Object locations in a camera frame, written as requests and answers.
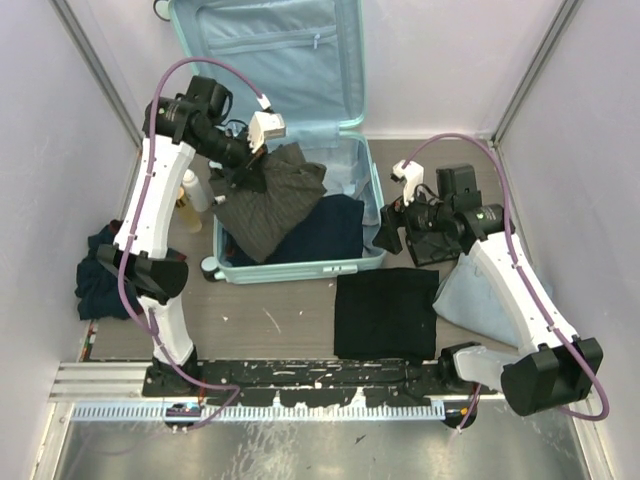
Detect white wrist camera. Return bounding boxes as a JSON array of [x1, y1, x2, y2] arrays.
[[391, 160, 424, 206], [247, 95, 286, 153]]

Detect aluminium frame rail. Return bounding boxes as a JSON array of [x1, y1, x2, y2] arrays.
[[51, 362, 472, 406]]

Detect black leather pouch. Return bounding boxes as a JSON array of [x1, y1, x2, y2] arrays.
[[406, 232, 462, 267]]

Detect black garment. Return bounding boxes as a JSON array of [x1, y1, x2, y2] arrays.
[[334, 268, 440, 364]]

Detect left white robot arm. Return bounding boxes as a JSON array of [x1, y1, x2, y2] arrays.
[[97, 76, 266, 396]]

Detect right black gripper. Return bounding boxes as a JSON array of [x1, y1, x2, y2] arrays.
[[372, 181, 452, 254]]

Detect navy blue sweater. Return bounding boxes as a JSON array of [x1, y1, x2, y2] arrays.
[[227, 193, 366, 269]]

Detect navy garment with red trim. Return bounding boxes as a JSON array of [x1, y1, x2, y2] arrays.
[[74, 218, 189, 321]]

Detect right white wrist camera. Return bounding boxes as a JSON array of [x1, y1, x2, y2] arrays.
[[391, 160, 424, 206]]

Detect white plastic bottle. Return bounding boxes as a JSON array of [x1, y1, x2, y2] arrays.
[[182, 169, 209, 213]]

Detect white slotted cable duct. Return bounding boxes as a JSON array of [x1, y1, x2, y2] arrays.
[[71, 401, 446, 423]]

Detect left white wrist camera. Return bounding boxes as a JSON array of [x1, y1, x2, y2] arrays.
[[247, 95, 286, 153]]

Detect yellow liquid bottle gold cap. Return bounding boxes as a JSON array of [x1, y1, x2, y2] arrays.
[[175, 187, 202, 233]]

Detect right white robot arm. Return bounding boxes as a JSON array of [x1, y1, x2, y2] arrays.
[[373, 160, 603, 416]]

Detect grey pinstriped shirt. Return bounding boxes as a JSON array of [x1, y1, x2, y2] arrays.
[[209, 143, 327, 263]]

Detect mint green open suitcase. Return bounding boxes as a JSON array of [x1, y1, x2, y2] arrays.
[[152, 1, 385, 284]]

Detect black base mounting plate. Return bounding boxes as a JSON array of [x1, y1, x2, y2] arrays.
[[142, 357, 501, 409]]

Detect light blue jeans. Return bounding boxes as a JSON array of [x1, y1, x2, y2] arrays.
[[433, 254, 518, 348]]

